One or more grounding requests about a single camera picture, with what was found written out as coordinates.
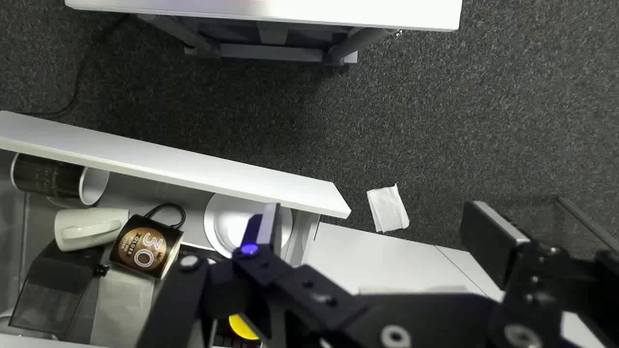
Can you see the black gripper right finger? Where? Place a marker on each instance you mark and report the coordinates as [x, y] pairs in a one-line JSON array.
[[495, 242]]

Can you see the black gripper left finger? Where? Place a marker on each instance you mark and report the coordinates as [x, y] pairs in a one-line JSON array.
[[263, 257]]

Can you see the brown printed mug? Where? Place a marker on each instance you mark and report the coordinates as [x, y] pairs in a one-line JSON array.
[[145, 248]]

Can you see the white paper scrap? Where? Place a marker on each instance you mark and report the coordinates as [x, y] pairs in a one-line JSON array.
[[387, 209]]

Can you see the white open drawer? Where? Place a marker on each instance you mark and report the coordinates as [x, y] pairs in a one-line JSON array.
[[161, 161]]

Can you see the black mug white inside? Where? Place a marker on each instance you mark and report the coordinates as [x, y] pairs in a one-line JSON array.
[[44, 176]]

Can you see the white bowl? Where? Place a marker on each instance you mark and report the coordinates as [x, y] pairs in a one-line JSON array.
[[224, 222]]

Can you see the plain white mug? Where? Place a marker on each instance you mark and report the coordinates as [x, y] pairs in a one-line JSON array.
[[83, 228]]

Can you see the dark translucent bag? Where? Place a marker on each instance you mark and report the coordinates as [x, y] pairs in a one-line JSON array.
[[50, 290]]

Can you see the white base cabinet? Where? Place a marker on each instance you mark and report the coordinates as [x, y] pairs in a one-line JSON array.
[[379, 253]]

